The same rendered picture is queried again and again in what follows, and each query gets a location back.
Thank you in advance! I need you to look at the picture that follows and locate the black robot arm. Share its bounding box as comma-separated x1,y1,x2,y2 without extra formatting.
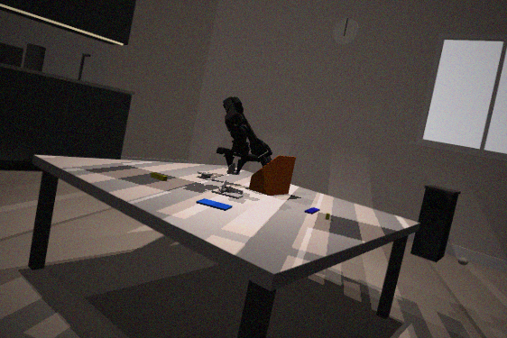
223,96,272,167

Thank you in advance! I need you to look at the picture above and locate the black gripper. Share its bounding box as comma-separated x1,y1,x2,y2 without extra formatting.
217,139,258,174

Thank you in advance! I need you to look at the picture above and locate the blue block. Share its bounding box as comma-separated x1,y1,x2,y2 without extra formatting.
196,198,233,211

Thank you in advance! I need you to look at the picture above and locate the yellow flat bar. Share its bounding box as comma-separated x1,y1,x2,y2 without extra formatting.
150,172,167,181

